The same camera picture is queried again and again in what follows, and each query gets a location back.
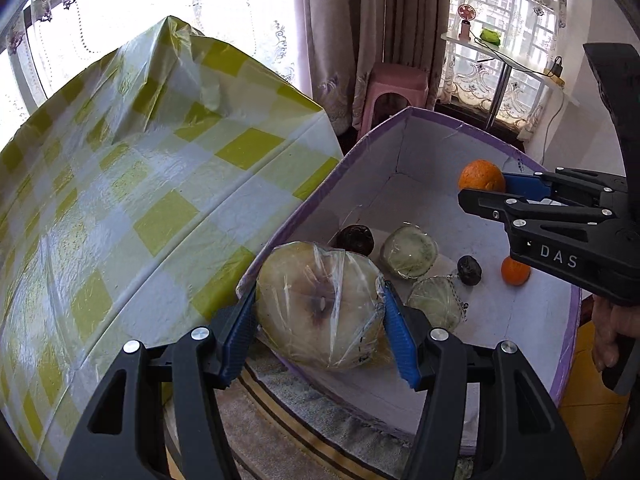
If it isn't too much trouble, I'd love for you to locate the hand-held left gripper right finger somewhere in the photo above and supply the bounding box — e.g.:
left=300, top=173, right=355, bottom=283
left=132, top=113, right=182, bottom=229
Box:
left=382, top=282, right=586, bottom=480

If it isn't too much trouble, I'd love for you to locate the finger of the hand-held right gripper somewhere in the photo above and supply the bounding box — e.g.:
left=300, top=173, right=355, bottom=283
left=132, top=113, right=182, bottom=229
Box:
left=457, top=187, right=621, bottom=233
left=502, top=169, right=628, bottom=206

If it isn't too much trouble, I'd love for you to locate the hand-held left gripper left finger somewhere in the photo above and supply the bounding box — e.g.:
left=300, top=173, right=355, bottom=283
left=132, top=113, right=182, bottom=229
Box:
left=57, top=280, right=258, bottom=480

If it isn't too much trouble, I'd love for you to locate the orange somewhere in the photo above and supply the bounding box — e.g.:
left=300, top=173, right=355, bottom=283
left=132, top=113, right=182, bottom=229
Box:
left=501, top=256, right=532, bottom=287
left=458, top=159, right=507, bottom=195

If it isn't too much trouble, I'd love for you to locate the plastic-wrapped pale pear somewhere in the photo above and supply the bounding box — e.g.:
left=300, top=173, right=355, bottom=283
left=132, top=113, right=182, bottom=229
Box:
left=255, top=242, right=388, bottom=372

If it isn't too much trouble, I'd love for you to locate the green melon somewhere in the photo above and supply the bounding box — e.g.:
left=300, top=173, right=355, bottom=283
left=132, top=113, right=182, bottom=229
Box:
left=380, top=225, right=440, bottom=281

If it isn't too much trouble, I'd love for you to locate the purple cardboard box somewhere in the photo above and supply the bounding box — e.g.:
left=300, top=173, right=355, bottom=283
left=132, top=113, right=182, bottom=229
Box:
left=235, top=106, right=583, bottom=456

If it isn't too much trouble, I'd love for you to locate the person's right hand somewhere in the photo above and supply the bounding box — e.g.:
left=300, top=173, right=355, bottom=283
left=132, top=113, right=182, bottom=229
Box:
left=592, top=296, right=638, bottom=372

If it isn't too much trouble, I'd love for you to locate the striped blanket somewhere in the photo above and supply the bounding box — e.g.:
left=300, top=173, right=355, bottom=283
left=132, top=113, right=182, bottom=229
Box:
left=165, top=345, right=476, bottom=480

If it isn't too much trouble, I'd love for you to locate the pink plastic stool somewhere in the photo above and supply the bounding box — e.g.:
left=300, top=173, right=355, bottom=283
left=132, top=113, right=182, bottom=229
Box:
left=357, top=62, right=431, bottom=141

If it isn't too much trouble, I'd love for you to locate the small red fan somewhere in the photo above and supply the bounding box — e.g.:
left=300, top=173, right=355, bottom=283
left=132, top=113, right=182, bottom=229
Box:
left=457, top=2, right=476, bottom=41

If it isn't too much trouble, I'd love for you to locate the yellow checked plastic tablecloth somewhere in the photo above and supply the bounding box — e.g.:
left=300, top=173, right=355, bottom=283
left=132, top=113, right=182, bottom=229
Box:
left=0, top=15, right=342, bottom=466

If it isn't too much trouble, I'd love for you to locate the thick mauve curtain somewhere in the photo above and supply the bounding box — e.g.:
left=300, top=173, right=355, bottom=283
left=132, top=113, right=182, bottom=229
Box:
left=300, top=0, right=451, bottom=133

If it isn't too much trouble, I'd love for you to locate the embroidered sheer curtain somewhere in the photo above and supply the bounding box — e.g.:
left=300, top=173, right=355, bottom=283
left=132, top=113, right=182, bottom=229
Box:
left=0, top=0, right=311, bottom=126

